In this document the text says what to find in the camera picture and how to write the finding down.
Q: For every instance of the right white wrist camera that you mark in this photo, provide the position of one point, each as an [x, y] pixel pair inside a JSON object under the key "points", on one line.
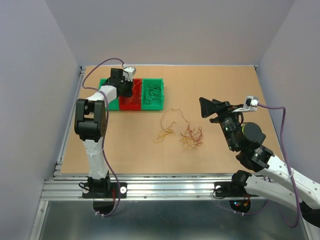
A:
{"points": [[250, 105]]}

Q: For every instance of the green plastic bin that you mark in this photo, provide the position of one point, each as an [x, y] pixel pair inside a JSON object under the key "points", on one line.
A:
{"points": [[152, 94], [113, 105]]}

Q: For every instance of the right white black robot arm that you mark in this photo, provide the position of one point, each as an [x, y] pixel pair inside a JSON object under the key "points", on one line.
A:
{"points": [[266, 175]]}

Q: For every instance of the far green plastic bin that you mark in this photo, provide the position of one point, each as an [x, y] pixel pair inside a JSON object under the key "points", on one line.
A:
{"points": [[152, 94]]}

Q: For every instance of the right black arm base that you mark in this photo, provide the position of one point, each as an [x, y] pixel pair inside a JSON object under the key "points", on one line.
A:
{"points": [[225, 188]]}

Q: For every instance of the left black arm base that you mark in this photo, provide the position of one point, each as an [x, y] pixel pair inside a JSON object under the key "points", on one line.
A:
{"points": [[113, 193]]}

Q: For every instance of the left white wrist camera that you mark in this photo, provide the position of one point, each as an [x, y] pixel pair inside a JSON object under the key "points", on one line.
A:
{"points": [[128, 73]]}

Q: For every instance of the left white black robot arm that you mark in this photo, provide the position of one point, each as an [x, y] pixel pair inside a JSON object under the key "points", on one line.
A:
{"points": [[90, 124]]}

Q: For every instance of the red plastic bin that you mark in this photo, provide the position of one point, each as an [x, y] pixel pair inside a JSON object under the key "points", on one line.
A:
{"points": [[132, 103]]}

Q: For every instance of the near green plastic bin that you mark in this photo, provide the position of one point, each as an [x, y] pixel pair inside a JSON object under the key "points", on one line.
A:
{"points": [[113, 105]]}

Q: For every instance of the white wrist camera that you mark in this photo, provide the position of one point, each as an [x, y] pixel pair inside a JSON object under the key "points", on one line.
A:
{"points": [[250, 105], [128, 73]]}

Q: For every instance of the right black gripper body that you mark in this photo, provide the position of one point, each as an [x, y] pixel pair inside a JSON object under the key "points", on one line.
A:
{"points": [[229, 123]]}

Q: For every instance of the aluminium frame rail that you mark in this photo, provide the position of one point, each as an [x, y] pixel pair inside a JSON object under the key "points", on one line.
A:
{"points": [[170, 161]]}

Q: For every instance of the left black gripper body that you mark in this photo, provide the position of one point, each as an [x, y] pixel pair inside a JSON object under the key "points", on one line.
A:
{"points": [[127, 87]]}

